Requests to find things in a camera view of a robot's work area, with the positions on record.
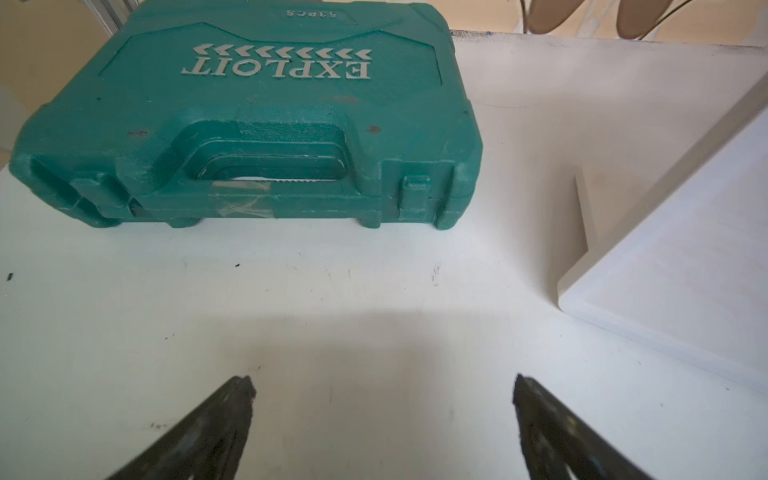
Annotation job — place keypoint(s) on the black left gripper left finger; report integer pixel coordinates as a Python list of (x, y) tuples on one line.
[(208, 443)]

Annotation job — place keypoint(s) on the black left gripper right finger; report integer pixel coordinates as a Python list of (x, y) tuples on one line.
[(557, 444)]

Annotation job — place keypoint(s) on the white narrow rack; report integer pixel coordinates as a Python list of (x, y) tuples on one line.
[(684, 270)]

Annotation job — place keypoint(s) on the green plastic tool case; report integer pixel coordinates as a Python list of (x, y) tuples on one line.
[(260, 109)]

